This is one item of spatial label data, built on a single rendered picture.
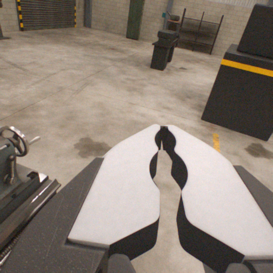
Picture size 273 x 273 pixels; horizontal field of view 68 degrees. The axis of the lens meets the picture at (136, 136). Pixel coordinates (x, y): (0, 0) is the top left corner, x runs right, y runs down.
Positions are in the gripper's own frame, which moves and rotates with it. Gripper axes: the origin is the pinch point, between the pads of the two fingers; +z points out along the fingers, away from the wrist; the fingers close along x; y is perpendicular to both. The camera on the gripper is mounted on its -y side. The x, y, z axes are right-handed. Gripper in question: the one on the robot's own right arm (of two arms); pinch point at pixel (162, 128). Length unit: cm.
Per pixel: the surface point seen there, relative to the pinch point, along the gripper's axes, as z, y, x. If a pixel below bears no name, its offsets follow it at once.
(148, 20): 1351, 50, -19
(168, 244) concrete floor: 88, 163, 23
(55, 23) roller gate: 1141, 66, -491
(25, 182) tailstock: 49, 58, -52
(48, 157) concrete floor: 171, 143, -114
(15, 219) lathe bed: 36, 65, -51
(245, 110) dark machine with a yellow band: 320, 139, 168
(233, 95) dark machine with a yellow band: 330, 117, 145
